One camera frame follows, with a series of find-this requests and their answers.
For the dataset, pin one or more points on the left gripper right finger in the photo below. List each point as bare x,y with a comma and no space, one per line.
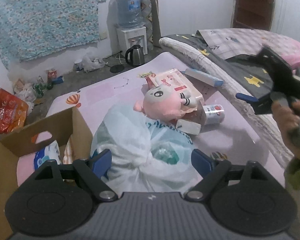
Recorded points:
212,172

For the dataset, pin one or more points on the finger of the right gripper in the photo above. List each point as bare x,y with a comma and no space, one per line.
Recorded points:
246,98

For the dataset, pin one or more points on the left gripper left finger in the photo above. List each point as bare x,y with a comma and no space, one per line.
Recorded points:
89,174

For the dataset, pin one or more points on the orange white striped towel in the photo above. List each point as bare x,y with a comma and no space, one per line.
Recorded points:
68,152

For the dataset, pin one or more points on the white plastic bag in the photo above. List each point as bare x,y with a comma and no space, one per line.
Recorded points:
147,155

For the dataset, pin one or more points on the pink plush toy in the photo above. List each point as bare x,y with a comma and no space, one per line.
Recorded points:
165,104

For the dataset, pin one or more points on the person right hand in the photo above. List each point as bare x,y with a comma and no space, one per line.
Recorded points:
287,121

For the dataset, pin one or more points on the grey bed blanket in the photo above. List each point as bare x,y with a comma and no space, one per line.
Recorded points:
194,51

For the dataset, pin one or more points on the pink pillow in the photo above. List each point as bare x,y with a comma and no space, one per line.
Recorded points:
287,48

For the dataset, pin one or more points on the white woven mattress edge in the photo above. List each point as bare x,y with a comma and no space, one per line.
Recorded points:
264,124

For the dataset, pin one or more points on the white yogurt cup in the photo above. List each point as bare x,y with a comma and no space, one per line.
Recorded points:
214,114

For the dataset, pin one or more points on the blue white wipes pack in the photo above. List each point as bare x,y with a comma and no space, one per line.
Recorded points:
49,152

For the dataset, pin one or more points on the white blue flat box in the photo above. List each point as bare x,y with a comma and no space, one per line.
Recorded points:
204,77

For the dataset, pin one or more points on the small white box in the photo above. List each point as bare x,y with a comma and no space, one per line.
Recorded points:
188,127

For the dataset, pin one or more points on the checked patterned sheet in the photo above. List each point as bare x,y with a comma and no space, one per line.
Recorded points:
230,42

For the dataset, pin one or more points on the red pink wipes pack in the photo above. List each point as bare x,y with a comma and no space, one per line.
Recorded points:
175,79

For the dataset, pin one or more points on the brown wooden door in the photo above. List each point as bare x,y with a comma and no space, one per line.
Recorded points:
253,14

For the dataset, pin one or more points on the brown cardboard box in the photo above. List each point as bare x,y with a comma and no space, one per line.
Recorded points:
61,126

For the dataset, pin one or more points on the blue tray on floor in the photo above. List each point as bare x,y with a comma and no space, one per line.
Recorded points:
58,80

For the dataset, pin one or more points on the green bottles on floor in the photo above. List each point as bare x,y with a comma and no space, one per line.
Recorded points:
40,87

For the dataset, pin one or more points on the red orange snack bag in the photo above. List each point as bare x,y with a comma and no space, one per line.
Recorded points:
13,112

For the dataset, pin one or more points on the white bag on floor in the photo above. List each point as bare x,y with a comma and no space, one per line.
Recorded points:
91,63

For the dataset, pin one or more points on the black kettle base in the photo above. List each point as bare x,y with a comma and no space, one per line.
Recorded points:
117,68

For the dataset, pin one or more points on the steel electric kettle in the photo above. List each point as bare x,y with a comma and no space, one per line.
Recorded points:
134,56

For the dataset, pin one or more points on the white water dispenser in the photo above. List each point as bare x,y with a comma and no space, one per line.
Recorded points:
130,37

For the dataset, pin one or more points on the blue water bottle jug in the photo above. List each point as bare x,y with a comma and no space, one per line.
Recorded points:
129,14

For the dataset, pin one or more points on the teal floral wall cloth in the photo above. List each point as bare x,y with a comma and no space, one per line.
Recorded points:
30,29

